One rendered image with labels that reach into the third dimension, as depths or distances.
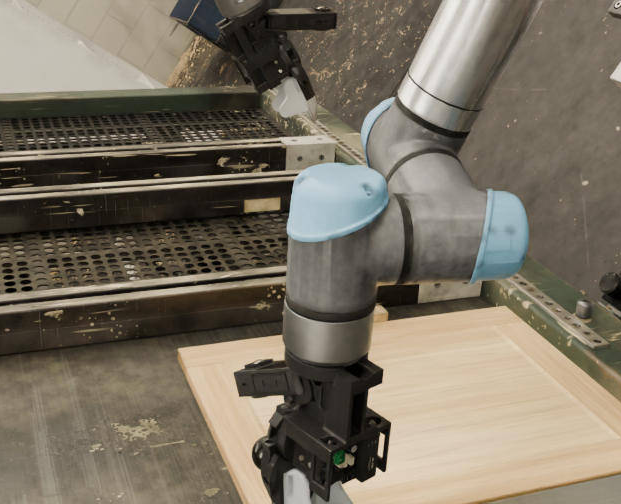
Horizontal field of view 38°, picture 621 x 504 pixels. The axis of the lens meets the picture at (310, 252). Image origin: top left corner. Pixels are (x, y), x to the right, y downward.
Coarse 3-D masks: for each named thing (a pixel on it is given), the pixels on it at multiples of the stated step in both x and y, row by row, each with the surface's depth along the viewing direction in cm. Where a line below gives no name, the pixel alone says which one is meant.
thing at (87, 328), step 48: (96, 288) 139; (144, 288) 141; (192, 288) 141; (240, 288) 143; (384, 288) 152; (432, 288) 156; (480, 288) 160; (0, 336) 131; (48, 336) 134; (96, 336) 137; (144, 336) 140
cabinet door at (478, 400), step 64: (448, 320) 147; (512, 320) 149; (192, 384) 127; (384, 384) 129; (448, 384) 130; (512, 384) 131; (576, 384) 131; (448, 448) 116; (512, 448) 117; (576, 448) 117
